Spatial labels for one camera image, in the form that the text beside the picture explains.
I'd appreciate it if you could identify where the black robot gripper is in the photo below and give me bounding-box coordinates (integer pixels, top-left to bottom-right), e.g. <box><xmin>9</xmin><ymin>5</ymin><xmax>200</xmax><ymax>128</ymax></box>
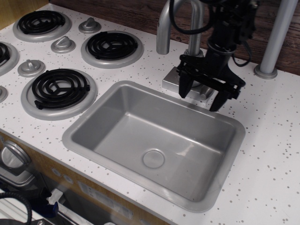
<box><xmin>177</xmin><ymin>43</ymin><xmax>246</xmax><ymax>112</ymax></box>

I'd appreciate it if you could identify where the grey faucet lever handle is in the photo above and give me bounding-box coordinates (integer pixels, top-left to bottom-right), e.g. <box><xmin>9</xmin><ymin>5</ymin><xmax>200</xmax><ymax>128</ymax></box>
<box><xmin>199</xmin><ymin>84</ymin><xmax>215</xmax><ymax>100</ymax></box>

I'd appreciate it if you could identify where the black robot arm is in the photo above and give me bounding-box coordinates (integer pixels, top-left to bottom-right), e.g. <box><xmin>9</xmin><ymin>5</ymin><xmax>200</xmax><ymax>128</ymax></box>
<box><xmin>171</xmin><ymin>0</ymin><xmax>260</xmax><ymax>112</ymax></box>

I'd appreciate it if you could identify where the grey vertical support pole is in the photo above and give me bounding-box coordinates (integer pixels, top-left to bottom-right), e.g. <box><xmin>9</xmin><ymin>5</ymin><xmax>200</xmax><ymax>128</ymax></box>
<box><xmin>254</xmin><ymin>0</ymin><xmax>298</xmax><ymax>80</ymax></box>

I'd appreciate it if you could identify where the grey toy faucet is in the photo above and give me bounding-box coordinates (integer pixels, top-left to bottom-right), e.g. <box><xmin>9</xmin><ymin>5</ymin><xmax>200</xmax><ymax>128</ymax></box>
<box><xmin>155</xmin><ymin>0</ymin><xmax>218</xmax><ymax>104</ymax></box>

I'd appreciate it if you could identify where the grey toy sink basin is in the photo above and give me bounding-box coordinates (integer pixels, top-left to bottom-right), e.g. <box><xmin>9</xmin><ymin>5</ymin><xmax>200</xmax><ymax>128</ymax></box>
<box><xmin>62</xmin><ymin>81</ymin><xmax>246</xmax><ymax>213</ymax></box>

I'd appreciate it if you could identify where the back right stove burner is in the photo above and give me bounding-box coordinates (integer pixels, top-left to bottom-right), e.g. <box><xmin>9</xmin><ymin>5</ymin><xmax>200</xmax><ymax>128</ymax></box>
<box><xmin>81</xmin><ymin>31</ymin><xmax>143</xmax><ymax>69</ymax></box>

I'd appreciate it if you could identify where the grey stove knob back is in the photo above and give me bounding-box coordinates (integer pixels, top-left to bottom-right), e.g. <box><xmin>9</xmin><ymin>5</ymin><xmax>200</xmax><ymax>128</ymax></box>
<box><xmin>78</xmin><ymin>17</ymin><xmax>101</xmax><ymax>34</ymax></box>

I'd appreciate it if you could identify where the grey stove knob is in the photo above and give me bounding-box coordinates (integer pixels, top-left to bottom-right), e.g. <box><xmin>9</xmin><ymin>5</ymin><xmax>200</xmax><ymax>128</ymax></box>
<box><xmin>17</xmin><ymin>60</ymin><xmax>45</xmax><ymax>78</ymax></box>
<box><xmin>51</xmin><ymin>36</ymin><xmax>76</xmax><ymax>54</ymax></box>
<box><xmin>78</xmin><ymin>17</ymin><xmax>101</xmax><ymax>34</ymax></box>

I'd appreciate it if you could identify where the grey stove knob middle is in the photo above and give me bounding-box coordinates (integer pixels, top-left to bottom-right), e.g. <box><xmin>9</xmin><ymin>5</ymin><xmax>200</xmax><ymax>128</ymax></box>
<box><xmin>51</xmin><ymin>36</ymin><xmax>76</xmax><ymax>54</ymax></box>

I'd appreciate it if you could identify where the front right stove burner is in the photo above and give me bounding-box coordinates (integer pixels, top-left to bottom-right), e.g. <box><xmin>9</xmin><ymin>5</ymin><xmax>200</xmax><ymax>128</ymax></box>
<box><xmin>21</xmin><ymin>69</ymin><xmax>98</xmax><ymax>121</ymax></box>

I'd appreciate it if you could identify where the back left stove burner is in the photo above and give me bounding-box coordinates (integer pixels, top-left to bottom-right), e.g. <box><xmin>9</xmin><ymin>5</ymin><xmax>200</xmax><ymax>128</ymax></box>
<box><xmin>13</xmin><ymin>10</ymin><xmax>72</xmax><ymax>43</ymax></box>

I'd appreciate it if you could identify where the grey stove knob front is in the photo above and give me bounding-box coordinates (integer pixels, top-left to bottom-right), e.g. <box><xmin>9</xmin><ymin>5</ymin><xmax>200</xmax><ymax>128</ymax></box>
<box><xmin>17</xmin><ymin>60</ymin><xmax>45</xmax><ymax>78</ymax></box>

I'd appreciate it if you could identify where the blue clamp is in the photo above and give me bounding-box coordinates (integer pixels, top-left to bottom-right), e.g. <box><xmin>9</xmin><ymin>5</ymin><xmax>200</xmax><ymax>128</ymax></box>
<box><xmin>45</xmin><ymin>202</ymin><xmax>59</xmax><ymax>218</ymax></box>

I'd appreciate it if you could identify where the left edge stove burner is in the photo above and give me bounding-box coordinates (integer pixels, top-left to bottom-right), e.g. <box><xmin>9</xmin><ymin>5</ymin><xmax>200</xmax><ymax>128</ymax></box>
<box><xmin>0</xmin><ymin>42</ymin><xmax>19</xmax><ymax>76</ymax></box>

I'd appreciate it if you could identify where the grey round oven dial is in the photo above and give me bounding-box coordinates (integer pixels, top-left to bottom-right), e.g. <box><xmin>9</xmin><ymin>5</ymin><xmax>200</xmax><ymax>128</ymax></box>
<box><xmin>0</xmin><ymin>140</ymin><xmax>31</xmax><ymax>175</ymax></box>

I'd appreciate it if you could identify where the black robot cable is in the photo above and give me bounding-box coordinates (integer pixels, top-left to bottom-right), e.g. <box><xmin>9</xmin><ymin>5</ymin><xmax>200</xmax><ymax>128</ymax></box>
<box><xmin>168</xmin><ymin>0</ymin><xmax>215</xmax><ymax>34</ymax></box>

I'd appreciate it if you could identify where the black cable lower left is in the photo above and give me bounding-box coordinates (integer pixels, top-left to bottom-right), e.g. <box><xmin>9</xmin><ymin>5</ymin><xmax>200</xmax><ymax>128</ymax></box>
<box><xmin>0</xmin><ymin>191</ymin><xmax>33</xmax><ymax>223</ymax></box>

